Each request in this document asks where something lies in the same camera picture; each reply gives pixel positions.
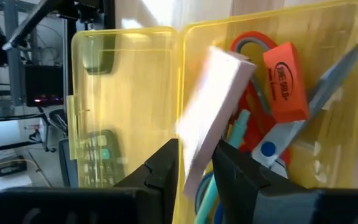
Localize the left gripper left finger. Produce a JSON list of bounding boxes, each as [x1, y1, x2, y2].
[[113, 138, 180, 224]]

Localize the red handled scissors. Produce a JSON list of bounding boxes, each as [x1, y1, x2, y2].
[[229, 30, 291, 162]]

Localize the white lit monitor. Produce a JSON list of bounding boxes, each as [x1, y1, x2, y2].
[[0, 119, 22, 151]]

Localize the black computer box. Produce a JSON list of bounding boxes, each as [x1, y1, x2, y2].
[[24, 63, 65, 108]]

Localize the teal pen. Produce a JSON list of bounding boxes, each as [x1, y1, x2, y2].
[[193, 108, 252, 224]]

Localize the orange eraser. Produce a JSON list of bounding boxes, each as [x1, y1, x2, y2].
[[262, 42, 310, 124]]

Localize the yellow transparent pencil case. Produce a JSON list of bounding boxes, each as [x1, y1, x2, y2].
[[66, 0, 358, 224]]

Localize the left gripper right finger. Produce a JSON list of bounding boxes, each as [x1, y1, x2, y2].
[[211, 139, 309, 224]]

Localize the black desk calculator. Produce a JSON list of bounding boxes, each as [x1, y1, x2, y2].
[[58, 129, 127, 190]]

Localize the white rectangular eraser block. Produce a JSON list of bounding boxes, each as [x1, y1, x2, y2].
[[175, 45, 258, 199]]

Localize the blue handled scissors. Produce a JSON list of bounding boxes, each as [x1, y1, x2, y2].
[[194, 43, 358, 224]]

